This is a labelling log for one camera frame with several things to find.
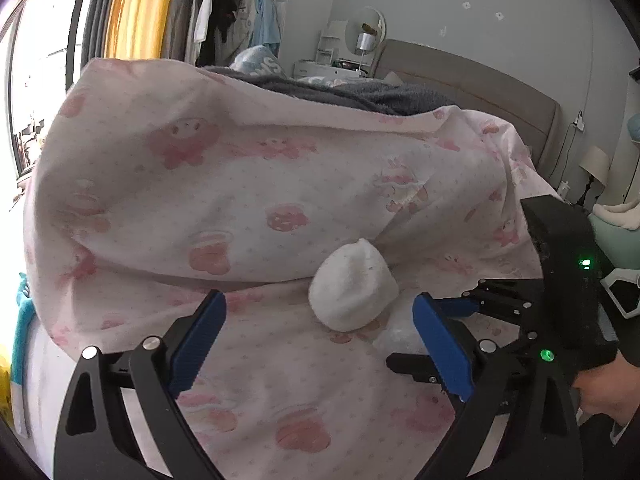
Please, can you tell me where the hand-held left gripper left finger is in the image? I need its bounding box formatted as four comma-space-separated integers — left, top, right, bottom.
52, 289, 227, 480

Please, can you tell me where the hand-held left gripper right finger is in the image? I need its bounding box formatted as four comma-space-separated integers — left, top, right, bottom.
412, 291, 583, 480

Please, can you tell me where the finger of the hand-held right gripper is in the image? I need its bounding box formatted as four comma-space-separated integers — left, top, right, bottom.
386, 352, 443, 386
435, 277, 548, 333

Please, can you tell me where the white sock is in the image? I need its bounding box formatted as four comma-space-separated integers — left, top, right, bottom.
308, 238, 400, 332

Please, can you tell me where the person's right hand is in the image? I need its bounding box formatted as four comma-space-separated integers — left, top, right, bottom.
570, 352, 640, 428

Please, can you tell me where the white chair base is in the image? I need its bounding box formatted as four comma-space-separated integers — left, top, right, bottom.
600, 265, 640, 319

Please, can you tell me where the mint green cushion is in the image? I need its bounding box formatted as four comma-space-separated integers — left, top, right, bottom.
587, 202, 640, 273

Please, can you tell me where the beige table lamp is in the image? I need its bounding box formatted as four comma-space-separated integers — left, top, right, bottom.
579, 146, 611, 206

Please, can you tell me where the teal cloth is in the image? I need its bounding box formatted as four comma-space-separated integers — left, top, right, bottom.
12, 272, 37, 376

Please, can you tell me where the pink printed blanket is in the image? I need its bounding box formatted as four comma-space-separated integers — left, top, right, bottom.
22, 57, 566, 480

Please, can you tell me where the grey upholstered headboard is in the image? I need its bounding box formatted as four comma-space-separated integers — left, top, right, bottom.
372, 39, 561, 181

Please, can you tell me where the grey fleece blanket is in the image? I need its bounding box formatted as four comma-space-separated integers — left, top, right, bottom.
202, 65, 446, 116

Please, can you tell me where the silver lamp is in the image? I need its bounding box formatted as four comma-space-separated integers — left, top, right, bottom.
356, 32, 377, 73

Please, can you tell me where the blue printed pillow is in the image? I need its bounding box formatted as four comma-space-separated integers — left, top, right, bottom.
231, 45, 288, 80

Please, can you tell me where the white shelf organizer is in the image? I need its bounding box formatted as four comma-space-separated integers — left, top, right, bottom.
316, 21, 348, 66

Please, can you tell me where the white hanging garment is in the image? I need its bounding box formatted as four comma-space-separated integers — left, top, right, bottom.
192, 0, 214, 47

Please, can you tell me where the light blue hanging garment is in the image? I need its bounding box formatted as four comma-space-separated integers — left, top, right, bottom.
250, 0, 281, 50

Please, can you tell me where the black hanging garment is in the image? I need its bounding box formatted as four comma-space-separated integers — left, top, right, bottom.
200, 0, 238, 66

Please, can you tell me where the yellow curtain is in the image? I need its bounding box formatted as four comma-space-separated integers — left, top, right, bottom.
102, 0, 183, 61

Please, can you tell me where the grey curtain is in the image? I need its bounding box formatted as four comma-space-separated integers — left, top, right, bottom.
80, 0, 121, 66

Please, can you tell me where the black wall cable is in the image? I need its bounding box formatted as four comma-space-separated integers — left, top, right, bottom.
547, 110, 587, 182

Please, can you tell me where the round wall mirror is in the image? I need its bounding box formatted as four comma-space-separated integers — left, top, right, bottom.
345, 6, 387, 56

